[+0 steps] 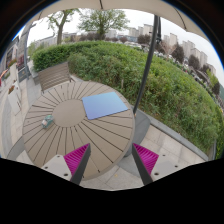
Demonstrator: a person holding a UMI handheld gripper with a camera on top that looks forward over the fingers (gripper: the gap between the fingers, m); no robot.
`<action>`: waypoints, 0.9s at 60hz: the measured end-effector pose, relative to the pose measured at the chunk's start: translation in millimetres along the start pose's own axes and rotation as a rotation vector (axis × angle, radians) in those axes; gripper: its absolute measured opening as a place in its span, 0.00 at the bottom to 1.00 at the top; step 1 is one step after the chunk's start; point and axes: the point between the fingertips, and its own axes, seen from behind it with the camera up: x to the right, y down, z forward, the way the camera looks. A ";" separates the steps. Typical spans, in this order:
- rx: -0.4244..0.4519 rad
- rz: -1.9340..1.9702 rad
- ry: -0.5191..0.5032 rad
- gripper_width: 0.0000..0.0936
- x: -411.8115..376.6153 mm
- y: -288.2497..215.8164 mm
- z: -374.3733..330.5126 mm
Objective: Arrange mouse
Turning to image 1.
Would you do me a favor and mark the round slatted patio table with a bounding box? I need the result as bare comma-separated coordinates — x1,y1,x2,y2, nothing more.
22,81,135,180

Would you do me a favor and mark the black umbrella pole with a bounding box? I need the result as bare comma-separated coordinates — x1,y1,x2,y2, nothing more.
133,15,161,115

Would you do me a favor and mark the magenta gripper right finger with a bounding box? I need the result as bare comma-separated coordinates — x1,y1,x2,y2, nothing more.
132,143,181,185

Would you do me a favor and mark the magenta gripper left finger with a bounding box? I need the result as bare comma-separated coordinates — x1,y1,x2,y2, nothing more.
42,144,91,185

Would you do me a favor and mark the beige umbrella canopy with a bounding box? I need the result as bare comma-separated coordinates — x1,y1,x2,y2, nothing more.
35,0,210,43

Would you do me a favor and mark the blue mouse pad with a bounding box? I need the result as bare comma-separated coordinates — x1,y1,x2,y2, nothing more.
82,92,128,120

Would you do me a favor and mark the green hedge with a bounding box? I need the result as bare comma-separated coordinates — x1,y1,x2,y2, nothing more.
32,41,224,157

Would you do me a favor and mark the grey umbrella base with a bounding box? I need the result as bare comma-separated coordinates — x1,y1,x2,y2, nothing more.
118,110,150,177

